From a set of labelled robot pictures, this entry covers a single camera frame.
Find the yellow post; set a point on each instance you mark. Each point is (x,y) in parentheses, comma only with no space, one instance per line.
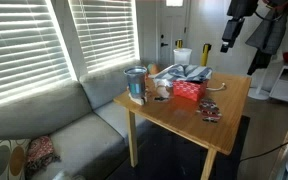
(205,55)
(179,43)

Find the grey couch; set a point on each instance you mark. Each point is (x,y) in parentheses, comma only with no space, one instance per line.
(77,140)

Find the white floor stand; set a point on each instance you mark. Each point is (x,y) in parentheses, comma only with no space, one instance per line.
(259,93)

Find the light wooden table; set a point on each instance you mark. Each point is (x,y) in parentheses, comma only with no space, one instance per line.
(184,116)

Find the small beige object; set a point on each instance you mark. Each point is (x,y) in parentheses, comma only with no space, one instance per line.
(162,91)

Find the crumpled plastic bags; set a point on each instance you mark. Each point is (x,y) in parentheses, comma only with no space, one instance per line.
(187,71)

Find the red black patterned item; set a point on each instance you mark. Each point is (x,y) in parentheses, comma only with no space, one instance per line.
(209,110)

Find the dark rug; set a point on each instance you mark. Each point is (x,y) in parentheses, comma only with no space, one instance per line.
(170,156)

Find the colourful patterned cushion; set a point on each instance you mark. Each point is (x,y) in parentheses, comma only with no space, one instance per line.
(4,161)

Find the wooden furniture piece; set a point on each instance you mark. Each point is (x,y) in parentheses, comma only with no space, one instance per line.
(285,148)

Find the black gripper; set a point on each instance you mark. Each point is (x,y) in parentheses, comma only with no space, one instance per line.
(233,30)

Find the white horizontal window blind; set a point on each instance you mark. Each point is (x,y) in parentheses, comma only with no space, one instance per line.
(20,50)
(107,33)

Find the white door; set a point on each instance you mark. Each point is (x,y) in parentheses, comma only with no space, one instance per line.
(172,26)

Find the clear glass jar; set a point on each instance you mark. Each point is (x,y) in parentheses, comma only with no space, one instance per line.
(136,81)

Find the red fringed cloth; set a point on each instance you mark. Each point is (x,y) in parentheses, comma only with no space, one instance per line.
(40,151)

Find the red patterned box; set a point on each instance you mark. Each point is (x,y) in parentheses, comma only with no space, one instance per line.
(189,90)

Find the translucent plastic cup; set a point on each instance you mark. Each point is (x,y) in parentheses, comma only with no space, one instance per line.
(182,56)

